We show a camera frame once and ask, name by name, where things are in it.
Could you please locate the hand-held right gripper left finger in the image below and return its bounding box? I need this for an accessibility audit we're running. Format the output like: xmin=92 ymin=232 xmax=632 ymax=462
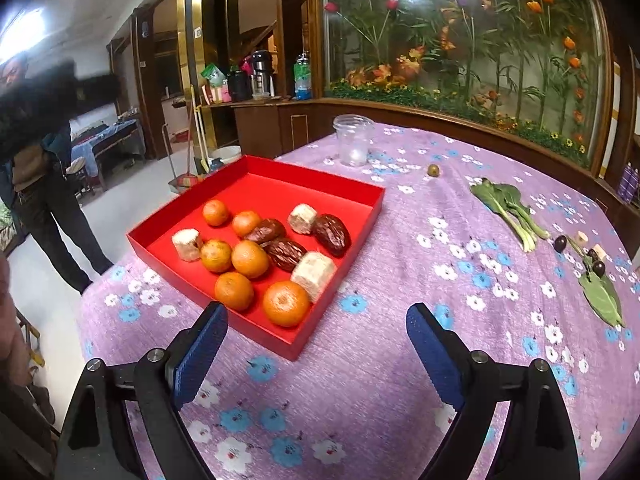
xmin=59 ymin=301 xmax=229 ymax=480

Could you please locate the dark thermos flask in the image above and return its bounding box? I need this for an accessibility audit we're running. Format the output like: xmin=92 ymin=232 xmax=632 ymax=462
xmin=251 ymin=50 xmax=273 ymax=100

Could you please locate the green plastic bottle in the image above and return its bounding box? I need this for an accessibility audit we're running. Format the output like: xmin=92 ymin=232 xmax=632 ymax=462
xmin=293 ymin=52 xmax=313 ymax=101

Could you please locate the green leafy vegetable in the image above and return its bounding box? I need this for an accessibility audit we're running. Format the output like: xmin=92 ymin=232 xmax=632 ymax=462
xmin=470 ymin=177 xmax=551 ymax=253

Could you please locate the table with blue cloth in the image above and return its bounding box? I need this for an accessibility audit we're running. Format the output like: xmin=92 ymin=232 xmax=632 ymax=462
xmin=70 ymin=119 xmax=146 ymax=181

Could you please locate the beige cake piece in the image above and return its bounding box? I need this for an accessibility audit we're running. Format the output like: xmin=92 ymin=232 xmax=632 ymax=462
xmin=290 ymin=251 xmax=338 ymax=303
xmin=287 ymin=203 xmax=319 ymax=235
xmin=171 ymin=228 xmax=203 ymax=263

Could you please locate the glass flower display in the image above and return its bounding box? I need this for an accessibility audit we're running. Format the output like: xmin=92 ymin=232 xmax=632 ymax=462
xmin=320 ymin=0 xmax=616 ymax=171

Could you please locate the wooden counter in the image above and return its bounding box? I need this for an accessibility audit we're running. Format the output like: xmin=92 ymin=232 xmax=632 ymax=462
xmin=200 ymin=95 xmax=331 ymax=161

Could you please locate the purple floral tablecloth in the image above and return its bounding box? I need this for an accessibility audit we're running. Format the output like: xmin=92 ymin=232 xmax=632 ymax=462
xmin=75 ymin=121 xmax=636 ymax=480

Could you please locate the black container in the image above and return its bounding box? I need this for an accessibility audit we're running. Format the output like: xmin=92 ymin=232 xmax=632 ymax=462
xmin=228 ymin=70 xmax=252 ymax=102

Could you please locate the dried red date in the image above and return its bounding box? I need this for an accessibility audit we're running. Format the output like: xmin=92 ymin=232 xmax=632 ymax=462
xmin=311 ymin=213 xmax=352 ymax=258
xmin=244 ymin=218 xmax=287 ymax=244
xmin=260 ymin=238 xmax=309 ymax=273

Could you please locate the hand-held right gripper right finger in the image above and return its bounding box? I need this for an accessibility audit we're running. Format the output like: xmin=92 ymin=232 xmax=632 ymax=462
xmin=406 ymin=303 xmax=583 ymax=480

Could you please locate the white bucket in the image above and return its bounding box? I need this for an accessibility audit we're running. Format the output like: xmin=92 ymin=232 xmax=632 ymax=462
xmin=207 ymin=146 xmax=242 ymax=166

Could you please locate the green packet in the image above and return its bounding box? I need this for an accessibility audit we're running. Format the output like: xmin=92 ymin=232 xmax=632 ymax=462
xmin=201 ymin=63 xmax=226 ymax=88

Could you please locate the broom with yellow handle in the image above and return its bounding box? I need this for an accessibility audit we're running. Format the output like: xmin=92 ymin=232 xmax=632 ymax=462
xmin=170 ymin=85 xmax=211 ymax=193

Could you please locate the red cardboard box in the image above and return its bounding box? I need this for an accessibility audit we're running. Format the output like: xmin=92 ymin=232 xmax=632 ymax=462
xmin=126 ymin=155 xmax=386 ymax=362

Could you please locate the green leaf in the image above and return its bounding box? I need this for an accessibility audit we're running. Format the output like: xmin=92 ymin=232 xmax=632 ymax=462
xmin=578 ymin=272 xmax=626 ymax=328

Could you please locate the clear plastic cup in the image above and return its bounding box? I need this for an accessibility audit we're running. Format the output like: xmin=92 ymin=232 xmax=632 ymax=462
xmin=332 ymin=114 xmax=375 ymax=167

